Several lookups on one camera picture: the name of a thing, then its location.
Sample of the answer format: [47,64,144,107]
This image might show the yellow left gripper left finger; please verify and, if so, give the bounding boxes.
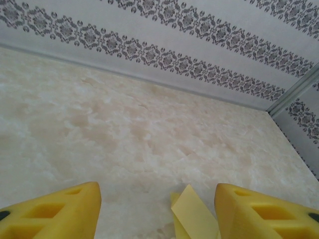
[0,181,102,239]

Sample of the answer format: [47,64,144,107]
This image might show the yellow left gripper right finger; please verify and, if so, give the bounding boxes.
[214,183,319,239]

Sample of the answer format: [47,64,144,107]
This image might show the yellow paper sheet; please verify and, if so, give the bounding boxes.
[170,184,221,239]

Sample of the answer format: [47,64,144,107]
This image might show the aluminium side edge rail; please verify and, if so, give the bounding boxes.
[270,113,319,181]

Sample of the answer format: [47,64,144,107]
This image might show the aluminium frame post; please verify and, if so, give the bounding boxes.
[266,72,319,118]

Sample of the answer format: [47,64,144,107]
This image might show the long aluminium table edge rail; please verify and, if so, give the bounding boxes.
[0,42,269,113]

